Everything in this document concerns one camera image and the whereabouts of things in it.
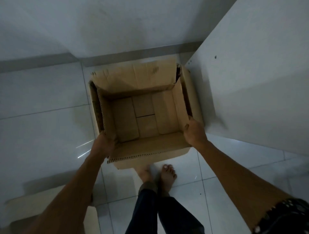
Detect brown cardboard box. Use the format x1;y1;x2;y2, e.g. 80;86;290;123
87;58;205;170

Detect flat cardboard piece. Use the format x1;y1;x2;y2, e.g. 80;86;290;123
0;185;100;234

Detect person's left foot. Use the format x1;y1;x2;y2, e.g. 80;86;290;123
136;164;155;186

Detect person's right hand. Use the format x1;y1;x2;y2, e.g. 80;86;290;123
183;116;209;148

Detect white cabinet panel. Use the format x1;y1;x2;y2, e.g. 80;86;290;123
184;0;309;157

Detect dark blue jeans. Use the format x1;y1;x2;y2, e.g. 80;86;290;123
125;181;206;234

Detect dark patterned sleeve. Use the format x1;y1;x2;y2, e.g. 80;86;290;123
252;198;309;234

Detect person's right forearm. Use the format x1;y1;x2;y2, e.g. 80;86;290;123
196;141;294;231

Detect person's left forearm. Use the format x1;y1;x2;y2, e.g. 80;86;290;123
23;154;107;234

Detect person's foot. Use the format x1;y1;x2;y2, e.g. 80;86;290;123
157;164;178;194
136;164;155;186

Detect person's right foot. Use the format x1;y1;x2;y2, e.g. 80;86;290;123
157;164;178;194

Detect person's left hand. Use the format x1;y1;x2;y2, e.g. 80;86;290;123
90;131;119;165

